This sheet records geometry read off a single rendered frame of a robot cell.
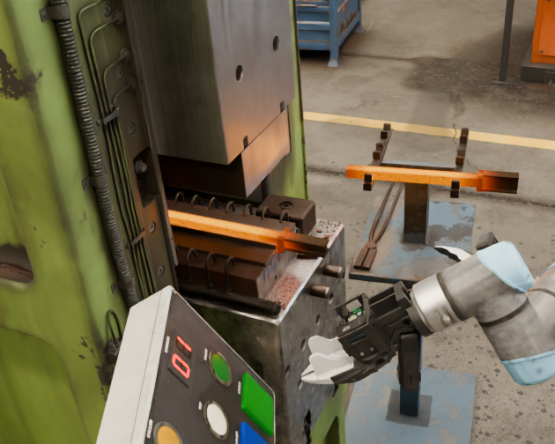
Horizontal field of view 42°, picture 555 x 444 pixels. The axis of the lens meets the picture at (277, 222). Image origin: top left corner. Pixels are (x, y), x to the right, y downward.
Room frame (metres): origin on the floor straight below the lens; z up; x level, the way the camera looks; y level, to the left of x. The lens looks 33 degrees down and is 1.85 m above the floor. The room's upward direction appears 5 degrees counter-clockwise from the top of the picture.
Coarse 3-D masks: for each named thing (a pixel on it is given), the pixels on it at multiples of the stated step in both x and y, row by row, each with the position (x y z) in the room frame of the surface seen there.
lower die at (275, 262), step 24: (216, 216) 1.37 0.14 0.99; (240, 216) 1.36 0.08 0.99; (192, 240) 1.28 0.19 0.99; (216, 240) 1.28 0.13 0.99; (240, 240) 1.26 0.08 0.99; (264, 240) 1.24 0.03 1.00; (192, 264) 1.21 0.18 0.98; (216, 264) 1.20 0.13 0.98; (240, 264) 1.20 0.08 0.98; (264, 264) 1.18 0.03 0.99; (240, 288) 1.16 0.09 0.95; (264, 288) 1.17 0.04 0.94
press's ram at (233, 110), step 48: (144, 0) 1.15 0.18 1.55; (192, 0) 1.11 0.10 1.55; (240, 0) 1.19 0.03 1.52; (288, 0) 1.35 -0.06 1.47; (144, 48) 1.15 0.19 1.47; (192, 48) 1.11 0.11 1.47; (240, 48) 1.17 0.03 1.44; (288, 48) 1.34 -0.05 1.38; (192, 96) 1.12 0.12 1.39; (240, 96) 1.16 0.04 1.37; (288, 96) 1.33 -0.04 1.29; (192, 144) 1.12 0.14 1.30; (240, 144) 1.14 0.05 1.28
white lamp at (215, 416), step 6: (210, 408) 0.69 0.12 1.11; (216, 408) 0.70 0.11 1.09; (210, 414) 0.68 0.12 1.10; (216, 414) 0.69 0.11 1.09; (222, 414) 0.70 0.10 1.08; (210, 420) 0.67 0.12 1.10; (216, 420) 0.68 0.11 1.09; (222, 420) 0.69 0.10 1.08; (216, 426) 0.67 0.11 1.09; (222, 426) 0.68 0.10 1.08; (216, 432) 0.67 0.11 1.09; (222, 432) 0.67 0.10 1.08
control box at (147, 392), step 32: (128, 320) 0.83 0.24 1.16; (160, 320) 0.78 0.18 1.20; (192, 320) 0.83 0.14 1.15; (128, 352) 0.75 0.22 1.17; (160, 352) 0.72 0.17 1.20; (192, 352) 0.76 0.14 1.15; (224, 352) 0.83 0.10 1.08; (128, 384) 0.68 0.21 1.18; (160, 384) 0.67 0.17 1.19; (192, 384) 0.71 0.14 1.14; (224, 384) 0.76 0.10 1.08; (128, 416) 0.62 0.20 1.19; (160, 416) 0.62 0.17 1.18; (192, 416) 0.66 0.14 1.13; (224, 416) 0.70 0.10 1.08
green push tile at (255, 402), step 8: (248, 376) 0.82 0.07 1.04; (248, 384) 0.80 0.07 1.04; (256, 384) 0.82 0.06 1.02; (248, 392) 0.78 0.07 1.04; (256, 392) 0.80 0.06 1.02; (264, 392) 0.82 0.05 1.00; (248, 400) 0.77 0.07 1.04; (256, 400) 0.78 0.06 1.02; (264, 400) 0.80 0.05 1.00; (272, 400) 0.82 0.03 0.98; (248, 408) 0.75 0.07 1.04; (256, 408) 0.77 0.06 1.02; (264, 408) 0.78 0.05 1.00; (272, 408) 0.80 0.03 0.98; (248, 416) 0.75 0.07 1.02; (256, 416) 0.75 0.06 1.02; (264, 416) 0.77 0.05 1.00; (272, 416) 0.78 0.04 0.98; (256, 424) 0.75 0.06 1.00; (264, 424) 0.75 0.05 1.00; (272, 424) 0.77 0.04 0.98; (264, 432) 0.75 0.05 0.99; (272, 432) 0.75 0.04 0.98
